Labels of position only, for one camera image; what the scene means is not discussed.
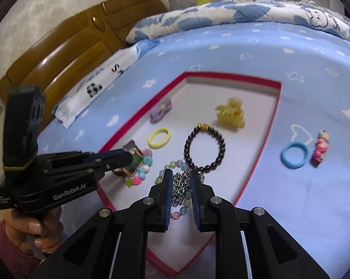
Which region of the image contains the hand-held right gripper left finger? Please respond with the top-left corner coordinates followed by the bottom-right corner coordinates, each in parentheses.
top-left (28, 169), bottom-right (174, 279)

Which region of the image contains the white blue printed pillow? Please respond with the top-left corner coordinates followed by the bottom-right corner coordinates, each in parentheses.
top-left (52, 39), bottom-right (162, 129)

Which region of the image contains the colourful charm bead bracelet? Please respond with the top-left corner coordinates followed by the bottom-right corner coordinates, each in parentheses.
top-left (124, 148), bottom-right (154, 188)

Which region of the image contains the gold wrist watch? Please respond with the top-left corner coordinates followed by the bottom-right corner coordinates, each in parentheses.
top-left (113, 140), bottom-right (145, 178)

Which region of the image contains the pastel glass bead bracelet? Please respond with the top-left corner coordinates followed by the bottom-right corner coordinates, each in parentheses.
top-left (154, 160), bottom-right (193, 220)

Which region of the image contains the person's left hand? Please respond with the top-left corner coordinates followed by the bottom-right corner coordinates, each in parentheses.
top-left (5, 206), bottom-right (65, 256)

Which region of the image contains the blue white cartoon quilt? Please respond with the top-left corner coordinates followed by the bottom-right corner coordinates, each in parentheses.
top-left (125, 0), bottom-right (350, 47)

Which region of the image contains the red shallow box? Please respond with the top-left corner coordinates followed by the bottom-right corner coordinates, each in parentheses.
top-left (96, 72), bottom-right (282, 277)

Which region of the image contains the black bead bracelet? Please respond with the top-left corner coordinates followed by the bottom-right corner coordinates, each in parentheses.
top-left (183, 123), bottom-right (227, 173)

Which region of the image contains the person's left forearm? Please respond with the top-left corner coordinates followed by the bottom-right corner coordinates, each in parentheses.
top-left (0, 219), bottom-right (47, 279)

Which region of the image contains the silver chain bracelet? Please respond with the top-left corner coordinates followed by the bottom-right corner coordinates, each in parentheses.
top-left (163, 171), bottom-right (206, 207)

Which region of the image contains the purple bow hair clip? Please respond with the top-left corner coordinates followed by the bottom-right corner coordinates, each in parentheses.
top-left (149, 98), bottom-right (173, 124)

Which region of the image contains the yellow hair tie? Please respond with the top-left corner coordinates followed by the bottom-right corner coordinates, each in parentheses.
top-left (148, 127), bottom-right (172, 149)

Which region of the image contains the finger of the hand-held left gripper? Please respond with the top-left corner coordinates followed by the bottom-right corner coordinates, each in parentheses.
top-left (38, 148), bottom-right (124, 165)
top-left (44, 150), bottom-right (134, 181)

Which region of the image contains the blue hair tie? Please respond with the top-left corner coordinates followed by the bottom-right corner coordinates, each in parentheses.
top-left (281, 141), bottom-right (310, 169)

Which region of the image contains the wooden headboard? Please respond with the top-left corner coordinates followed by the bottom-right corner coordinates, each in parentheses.
top-left (0, 0), bottom-right (169, 117)

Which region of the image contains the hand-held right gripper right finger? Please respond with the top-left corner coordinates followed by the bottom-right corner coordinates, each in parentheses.
top-left (189, 169), bottom-right (331, 279)

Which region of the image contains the yellow claw hair clip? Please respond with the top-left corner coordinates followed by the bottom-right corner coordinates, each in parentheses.
top-left (215, 98), bottom-right (246, 130)

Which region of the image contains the pink cartoon hair clip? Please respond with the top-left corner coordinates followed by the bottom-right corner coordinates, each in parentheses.
top-left (311, 130), bottom-right (330, 168)

